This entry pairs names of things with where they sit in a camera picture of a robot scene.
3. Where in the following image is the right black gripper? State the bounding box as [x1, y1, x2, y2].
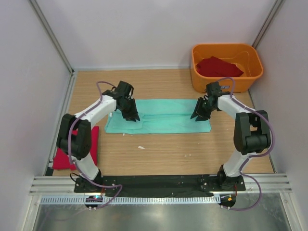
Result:
[191, 97, 217, 122]

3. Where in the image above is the teal t shirt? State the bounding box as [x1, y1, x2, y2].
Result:
[104, 99, 211, 134]

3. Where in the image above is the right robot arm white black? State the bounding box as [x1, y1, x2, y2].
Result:
[191, 82, 271, 191]

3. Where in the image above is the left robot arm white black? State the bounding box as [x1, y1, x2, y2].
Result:
[56, 81, 140, 193]

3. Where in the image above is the dark red t shirt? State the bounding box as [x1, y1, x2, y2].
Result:
[196, 56, 244, 77]

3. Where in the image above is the orange plastic bin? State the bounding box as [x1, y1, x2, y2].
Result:
[191, 43, 263, 92]

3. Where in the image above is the folded magenta t shirt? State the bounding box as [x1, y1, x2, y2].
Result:
[52, 126, 100, 170]

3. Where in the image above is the left aluminium corner post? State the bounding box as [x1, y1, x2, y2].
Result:
[30, 0, 75, 74]

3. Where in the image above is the aluminium corner post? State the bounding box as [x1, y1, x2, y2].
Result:
[30, 0, 75, 74]
[252, 0, 286, 49]

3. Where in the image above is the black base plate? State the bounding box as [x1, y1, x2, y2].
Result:
[74, 174, 246, 197]

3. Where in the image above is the aluminium frame rail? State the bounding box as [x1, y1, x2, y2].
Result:
[29, 173, 292, 195]

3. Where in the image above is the white slotted cable duct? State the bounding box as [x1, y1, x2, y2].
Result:
[40, 194, 220, 205]

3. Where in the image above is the right aluminium corner post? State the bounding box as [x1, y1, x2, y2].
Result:
[252, 0, 286, 49]

